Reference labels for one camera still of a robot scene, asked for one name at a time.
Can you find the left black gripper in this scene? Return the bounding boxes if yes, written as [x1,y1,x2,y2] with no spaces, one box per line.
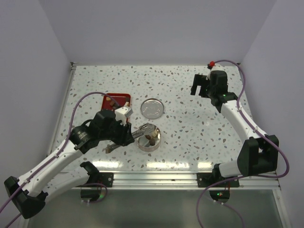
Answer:
[99,117,135,146]

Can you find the left black base bracket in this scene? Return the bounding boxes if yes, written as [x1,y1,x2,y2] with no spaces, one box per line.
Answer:
[80,161,114,187]

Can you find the metal serving tongs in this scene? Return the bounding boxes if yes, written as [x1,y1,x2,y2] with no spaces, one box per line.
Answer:
[103,123,156,154]

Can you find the right black base bracket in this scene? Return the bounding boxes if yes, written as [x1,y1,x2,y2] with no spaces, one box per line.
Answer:
[196,164,240,188]

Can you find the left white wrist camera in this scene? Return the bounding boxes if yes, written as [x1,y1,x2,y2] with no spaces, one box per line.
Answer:
[114,106,133,125]

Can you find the red rectangular tray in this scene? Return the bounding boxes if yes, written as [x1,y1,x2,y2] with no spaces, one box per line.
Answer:
[101,93,131,111]

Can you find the black base bracket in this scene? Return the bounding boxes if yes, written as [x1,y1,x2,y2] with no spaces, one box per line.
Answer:
[80,161,114,187]
[196,164,240,188]

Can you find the aluminium front rail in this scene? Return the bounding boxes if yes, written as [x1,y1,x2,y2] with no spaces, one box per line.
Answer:
[71,172,280,190]

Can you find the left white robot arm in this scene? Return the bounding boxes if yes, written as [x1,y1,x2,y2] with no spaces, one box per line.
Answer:
[4,106,134,219]

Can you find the round silver tin lid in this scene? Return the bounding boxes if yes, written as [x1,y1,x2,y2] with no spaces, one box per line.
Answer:
[140,98,164,119]

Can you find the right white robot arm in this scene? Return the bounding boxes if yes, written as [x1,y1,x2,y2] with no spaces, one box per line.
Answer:
[190,70,278,187]

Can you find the round silver tin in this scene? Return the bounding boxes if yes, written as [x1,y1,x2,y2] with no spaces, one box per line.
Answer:
[135,123,162,152]

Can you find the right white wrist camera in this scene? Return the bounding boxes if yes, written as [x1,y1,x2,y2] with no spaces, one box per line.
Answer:
[207,61,224,77]

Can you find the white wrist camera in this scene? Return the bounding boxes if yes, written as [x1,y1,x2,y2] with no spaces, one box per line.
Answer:
[207,61,224,77]
[114,106,133,125]

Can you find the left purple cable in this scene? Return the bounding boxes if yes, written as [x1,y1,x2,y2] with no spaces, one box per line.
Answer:
[0,92,117,228]

